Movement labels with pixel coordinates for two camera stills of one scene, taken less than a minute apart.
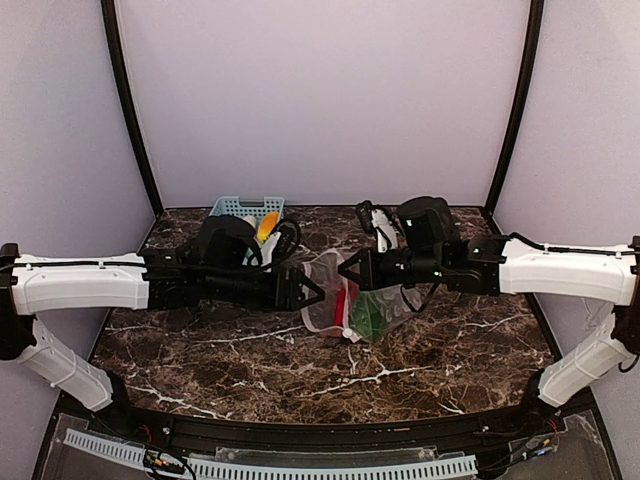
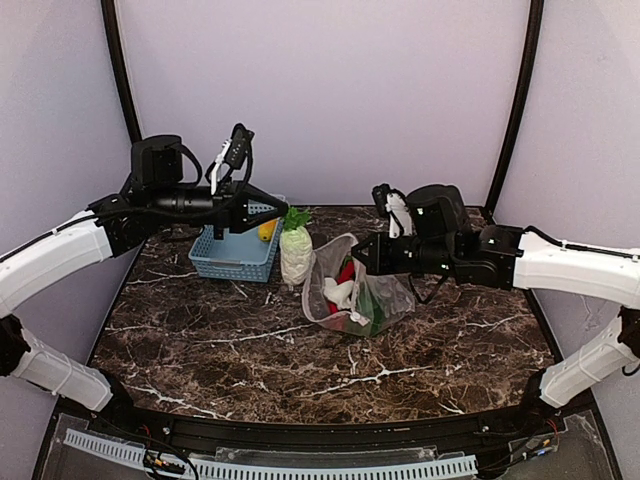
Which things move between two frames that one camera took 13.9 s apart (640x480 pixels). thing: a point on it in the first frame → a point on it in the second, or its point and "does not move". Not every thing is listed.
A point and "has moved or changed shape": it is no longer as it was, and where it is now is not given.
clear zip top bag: x=345 y=306 has moved or changed shape
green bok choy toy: x=368 y=315 does not move
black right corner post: x=528 y=77 does not move
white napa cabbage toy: x=251 y=220 has moved or changed shape
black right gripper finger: x=350 y=275 → x=368 y=251
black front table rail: x=524 y=423 does not move
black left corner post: x=130 y=102 does not move
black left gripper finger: x=313 y=287 → x=259 y=201
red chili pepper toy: x=340 y=300 has moved or changed shape
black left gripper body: x=289 y=289 → x=223 y=206
